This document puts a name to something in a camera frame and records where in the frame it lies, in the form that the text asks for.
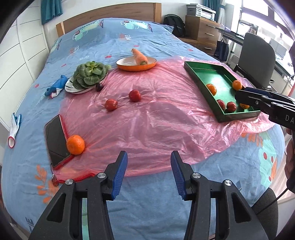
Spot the teal curtain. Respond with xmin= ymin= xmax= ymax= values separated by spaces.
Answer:
xmin=41 ymin=0 xmax=63 ymax=25
xmin=203 ymin=0 xmax=226 ymax=23

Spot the small dark plum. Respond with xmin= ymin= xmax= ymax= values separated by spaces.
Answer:
xmin=96 ymin=83 xmax=104 ymax=92

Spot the white wardrobe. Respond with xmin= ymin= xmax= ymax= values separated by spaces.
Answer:
xmin=1 ymin=6 xmax=49 ymax=129

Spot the smartphone red case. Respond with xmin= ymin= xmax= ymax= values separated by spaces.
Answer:
xmin=44 ymin=114 xmax=74 ymax=169

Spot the right hand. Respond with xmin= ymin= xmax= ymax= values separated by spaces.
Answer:
xmin=284 ymin=138 xmax=294 ymax=179

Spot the teal curtain left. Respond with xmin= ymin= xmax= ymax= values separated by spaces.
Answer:
xmin=41 ymin=0 xmax=63 ymax=25

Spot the grey chair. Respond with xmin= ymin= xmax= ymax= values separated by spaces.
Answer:
xmin=233 ymin=32 xmax=275 ymax=90

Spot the black backpack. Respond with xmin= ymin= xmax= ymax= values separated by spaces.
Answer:
xmin=163 ymin=14 xmax=186 ymax=37

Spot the low wooden nightstand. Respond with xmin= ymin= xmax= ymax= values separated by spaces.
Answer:
xmin=179 ymin=37 xmax=199 ymax=47

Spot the orange white plate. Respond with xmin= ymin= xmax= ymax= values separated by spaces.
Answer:
xmin=116 ymin=56 xmax=157 ymax=71

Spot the green bok choy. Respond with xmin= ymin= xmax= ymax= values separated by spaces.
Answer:
xmin=75 ymin=61 xmax=112 ymax=77

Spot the green tray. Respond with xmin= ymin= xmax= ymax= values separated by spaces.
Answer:
xmin=184 ymin=61 xmax=261 ymax=123

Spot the white red glove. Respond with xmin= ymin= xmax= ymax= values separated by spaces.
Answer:
xmin=8 ymin=113 xmax=22 ymax=148

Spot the white printer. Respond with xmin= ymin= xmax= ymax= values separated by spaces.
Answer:
xmin=187 ymin=4 xmax=216 ymax=21

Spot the blue cartoon bedsheet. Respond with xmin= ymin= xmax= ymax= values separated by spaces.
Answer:
xmin=1 ymin=18 xmax=285 ymax=239

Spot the pink plastic sheet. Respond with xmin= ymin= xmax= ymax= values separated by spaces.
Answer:
xmin=55 ymin=59 xmax=273 ymax=181

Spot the teal curtain right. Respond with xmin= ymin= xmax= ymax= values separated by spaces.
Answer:
xmin=203 ymin=0 xmax=226 ymax=23

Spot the carrot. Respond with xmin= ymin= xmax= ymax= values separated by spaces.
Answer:
xmin=131 ymin=49 xmax=148 ymax=66

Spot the small orange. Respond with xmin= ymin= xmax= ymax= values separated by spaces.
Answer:
xmin=66 ymin=135 xmax=85 ymax=155

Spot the wooden headboard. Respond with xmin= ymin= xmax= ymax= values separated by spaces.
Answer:
xmin=56 ymin=3 xmax=162 ymax=37

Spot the dark blue tote bag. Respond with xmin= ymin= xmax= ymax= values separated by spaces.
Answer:
xmin=214 ymin=37 xmax=229 ymax=62

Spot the wooden drawer cabinet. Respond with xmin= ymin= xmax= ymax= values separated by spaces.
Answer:
xmin=185 ymin=15 xmax=221 ymax=56

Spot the large orange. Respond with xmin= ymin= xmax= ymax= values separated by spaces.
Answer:
xmin=232 ymin=80 xmax=243 ymax=91

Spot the orange fruit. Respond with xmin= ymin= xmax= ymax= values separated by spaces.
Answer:
xmin=206 ymin=83 xmax=217 ymax=96

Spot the red tomato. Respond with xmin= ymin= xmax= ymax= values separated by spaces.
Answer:
xmin=226 ymin=102 xmax=237 ymax=113

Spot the desk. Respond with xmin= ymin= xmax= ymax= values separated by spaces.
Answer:
xmin=218 ymin=28 xmax=294 ymax=80

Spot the red apple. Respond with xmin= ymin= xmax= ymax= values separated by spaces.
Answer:
xmin=217 ymin=100 xmax=226 ymax=111
xmin=105 ymin=99 xmax=118 ymax=112
xmin=129 ymin=90 xmax=141 ymax=102

